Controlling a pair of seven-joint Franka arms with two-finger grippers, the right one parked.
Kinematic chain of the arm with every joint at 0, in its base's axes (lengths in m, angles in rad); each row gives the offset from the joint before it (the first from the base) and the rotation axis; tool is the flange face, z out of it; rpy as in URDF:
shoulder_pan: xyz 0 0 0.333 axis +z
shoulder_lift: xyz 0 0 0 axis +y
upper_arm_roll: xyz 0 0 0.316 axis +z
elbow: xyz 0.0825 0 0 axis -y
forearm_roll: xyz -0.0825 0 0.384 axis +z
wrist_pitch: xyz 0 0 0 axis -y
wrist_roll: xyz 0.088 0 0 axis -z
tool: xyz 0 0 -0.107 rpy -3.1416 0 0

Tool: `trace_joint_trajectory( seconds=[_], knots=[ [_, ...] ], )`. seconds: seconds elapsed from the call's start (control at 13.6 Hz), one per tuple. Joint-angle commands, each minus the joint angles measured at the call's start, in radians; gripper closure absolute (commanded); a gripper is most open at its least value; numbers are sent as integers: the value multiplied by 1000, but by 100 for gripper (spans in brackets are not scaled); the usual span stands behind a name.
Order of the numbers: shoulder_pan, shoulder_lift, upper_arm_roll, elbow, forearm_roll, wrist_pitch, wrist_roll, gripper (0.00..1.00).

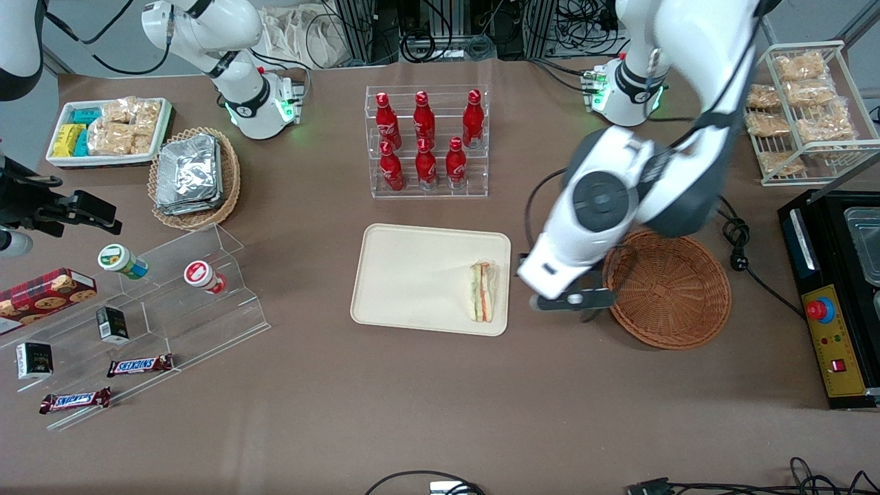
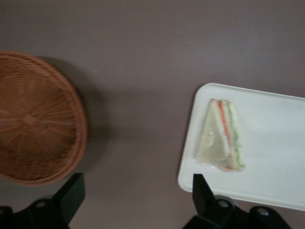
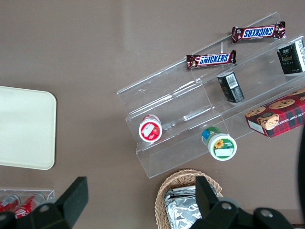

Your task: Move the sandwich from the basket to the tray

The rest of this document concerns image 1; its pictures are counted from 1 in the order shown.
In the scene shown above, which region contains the black looped cable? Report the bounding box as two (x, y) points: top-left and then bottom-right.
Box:
(364, 470), (486, 495)

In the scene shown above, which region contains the aluminium frame post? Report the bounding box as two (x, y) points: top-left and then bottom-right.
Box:
(525, 0), (559, 61)
(333, 0), (401, 67)

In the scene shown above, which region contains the black drink carton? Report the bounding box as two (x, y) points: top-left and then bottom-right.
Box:
(15, 341), (55, 381)
(96, 306), (131, 345)

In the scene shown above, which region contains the cream plastic serving tray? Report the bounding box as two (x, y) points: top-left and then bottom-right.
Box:
(350, 223), (512, 338)

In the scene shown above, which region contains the Snickers chocolate bar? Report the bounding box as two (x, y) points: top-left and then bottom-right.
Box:
(38, 386), (113, 415)
(106, 353), (175, 379)

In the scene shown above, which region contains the black cable bundle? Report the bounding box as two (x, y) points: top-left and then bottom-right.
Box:
(399, 0), (530, 64)

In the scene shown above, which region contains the white wire rack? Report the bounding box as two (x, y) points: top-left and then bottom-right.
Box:
(745, 41), (880, 188)

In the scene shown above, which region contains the black power cord with plug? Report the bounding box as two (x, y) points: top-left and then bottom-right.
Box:
(718, 195), (807, 321)

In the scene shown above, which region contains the white snack bin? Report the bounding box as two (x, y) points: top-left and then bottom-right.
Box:
(45, 97), (175, 170)

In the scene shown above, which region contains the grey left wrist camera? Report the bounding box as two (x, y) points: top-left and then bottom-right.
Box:
(529, 288), (618, 313)

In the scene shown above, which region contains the silver foil pack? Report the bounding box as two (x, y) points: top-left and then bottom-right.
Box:
(156, 133), (222, 207)
(154, 192), (225, 216)

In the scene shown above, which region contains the yellow control panel box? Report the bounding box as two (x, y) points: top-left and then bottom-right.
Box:
(800, 283), (868, 400)

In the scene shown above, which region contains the black countertop appliance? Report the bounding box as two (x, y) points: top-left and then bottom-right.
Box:
(778, 188), (880, 410)

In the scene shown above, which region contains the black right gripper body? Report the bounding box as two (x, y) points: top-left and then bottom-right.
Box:
(0, 156), (69, 239)

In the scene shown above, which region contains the triangular sandwich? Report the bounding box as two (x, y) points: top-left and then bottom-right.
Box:
(469, 259), (500, 324)

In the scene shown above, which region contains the green lid sunflower cup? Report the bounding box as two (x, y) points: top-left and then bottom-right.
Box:
(97, 243), (149, 281)

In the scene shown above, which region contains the clear acrylic stepped display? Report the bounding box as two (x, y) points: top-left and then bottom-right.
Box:
(0, 223), (272, 432)

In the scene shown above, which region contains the brown wicker basket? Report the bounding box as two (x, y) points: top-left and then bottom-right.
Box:
(602, 228), (732, 351)

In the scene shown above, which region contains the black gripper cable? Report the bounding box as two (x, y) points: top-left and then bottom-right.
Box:
(525, 168), (573, 256)

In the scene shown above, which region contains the red cola bottle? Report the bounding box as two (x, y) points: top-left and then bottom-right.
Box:
(374, 91), (404, 151)
(379, 140), (407, 193)
(415, 137), (439, 192)
(445, 136), (469, 191)
(461, 89), (485, 150)
(412, 90), (437, 147)

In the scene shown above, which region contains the metal pan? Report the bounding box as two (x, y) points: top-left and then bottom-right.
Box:
(844, 206), (880, 287)

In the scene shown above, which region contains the white cloth bag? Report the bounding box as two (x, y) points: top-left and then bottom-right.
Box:
(260, 4), (353, 70)

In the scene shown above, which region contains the yellow snack pack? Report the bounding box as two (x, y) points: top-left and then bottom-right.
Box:
(52, 123), (87, 159)

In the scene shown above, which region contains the red lid yogurt cup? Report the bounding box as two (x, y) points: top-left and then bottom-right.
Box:
(183, 260), (228, 296)

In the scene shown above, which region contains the light wicker basket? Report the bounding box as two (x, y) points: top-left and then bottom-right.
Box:
(147, 126), (242, 232)

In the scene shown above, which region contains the black cable with connector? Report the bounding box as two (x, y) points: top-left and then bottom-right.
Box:
(626, 456), (880, 495)

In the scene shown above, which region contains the clear acrylic bottle rack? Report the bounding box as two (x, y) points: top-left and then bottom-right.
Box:
(364, 84), (491, 201)

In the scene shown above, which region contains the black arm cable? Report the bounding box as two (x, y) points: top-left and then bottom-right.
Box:
(40, 0), (174, 77)

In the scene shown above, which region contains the red tartan cookie box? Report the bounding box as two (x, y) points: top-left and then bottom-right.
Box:
(0, 267), (98, 338)

